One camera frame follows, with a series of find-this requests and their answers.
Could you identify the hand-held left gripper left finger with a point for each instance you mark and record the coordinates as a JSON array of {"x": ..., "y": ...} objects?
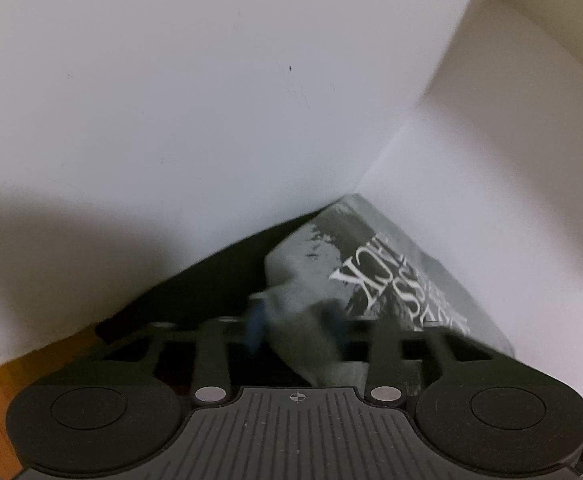
[{"x": 257, "y": 332}]

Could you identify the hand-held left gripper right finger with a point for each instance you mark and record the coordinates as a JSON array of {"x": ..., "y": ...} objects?
[{"x": 335, "y": 325}]

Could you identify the grey printed sweatshirt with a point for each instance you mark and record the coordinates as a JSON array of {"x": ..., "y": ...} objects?
[{"x": 371, "y": 260}]

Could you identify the white bookshelf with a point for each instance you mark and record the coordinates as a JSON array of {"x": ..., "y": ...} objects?
[{"x": 561, "y": 0}]

